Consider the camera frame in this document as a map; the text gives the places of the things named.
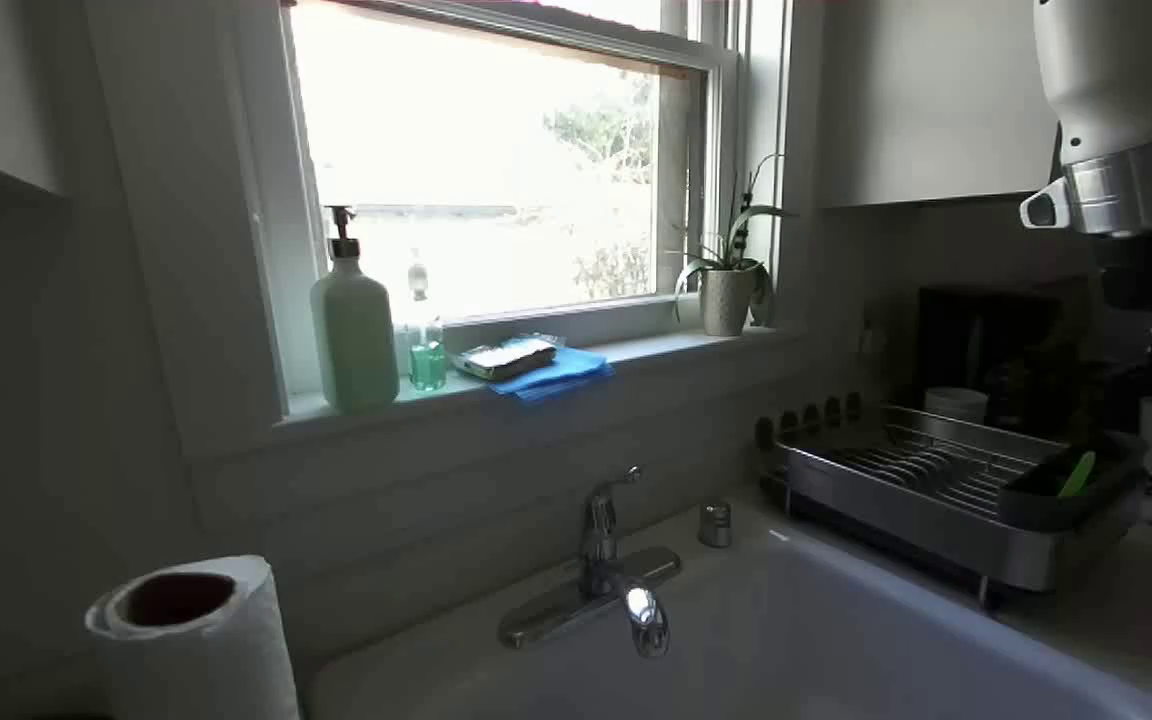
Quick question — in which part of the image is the black coffee maker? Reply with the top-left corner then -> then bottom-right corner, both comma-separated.
912,279 -> 1104,431

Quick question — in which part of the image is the dark cutlery holder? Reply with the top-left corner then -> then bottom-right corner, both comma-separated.
996,431 -> 1148,534

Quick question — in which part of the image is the wide white upper cabinet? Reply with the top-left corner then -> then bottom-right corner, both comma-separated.
812,0 -> 1067,223

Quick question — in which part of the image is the steel dish rack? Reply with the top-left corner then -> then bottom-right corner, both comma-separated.
751,393 -> 1152,616

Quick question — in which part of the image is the potted plant white pot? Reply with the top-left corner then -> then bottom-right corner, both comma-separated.
671,147 -> 792,340

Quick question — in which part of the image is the white sink basin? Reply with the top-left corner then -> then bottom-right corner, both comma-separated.
307,512 -> 1152,720

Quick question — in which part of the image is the silver sink cap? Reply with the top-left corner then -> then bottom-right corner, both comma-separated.
695,494 -> 742,552

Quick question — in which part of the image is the chrome faucet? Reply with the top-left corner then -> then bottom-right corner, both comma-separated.
498,459 -> 690,659

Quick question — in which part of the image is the black sponge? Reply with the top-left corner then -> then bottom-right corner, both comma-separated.
451,331 -> 565,388

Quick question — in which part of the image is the small green bottle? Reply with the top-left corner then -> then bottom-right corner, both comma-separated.
404,261 -> 456,395

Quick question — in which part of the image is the green soap dispenser bottle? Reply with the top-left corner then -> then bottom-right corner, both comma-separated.
307,198 -> 404,416

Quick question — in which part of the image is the paper towel roll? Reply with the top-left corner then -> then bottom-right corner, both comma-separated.
82,552 -> 303,720

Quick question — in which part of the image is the white wall outlet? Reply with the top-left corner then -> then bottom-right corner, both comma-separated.
851,313 -> 889,360

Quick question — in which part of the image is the window with white frame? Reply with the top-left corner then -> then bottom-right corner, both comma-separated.
273,0 -> 792,416

